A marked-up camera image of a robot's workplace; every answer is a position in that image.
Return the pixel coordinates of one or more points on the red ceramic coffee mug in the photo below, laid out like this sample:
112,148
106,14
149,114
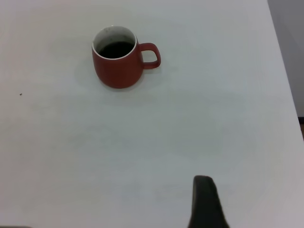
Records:
116,71

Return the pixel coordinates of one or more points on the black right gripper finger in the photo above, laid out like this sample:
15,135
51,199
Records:
206,206

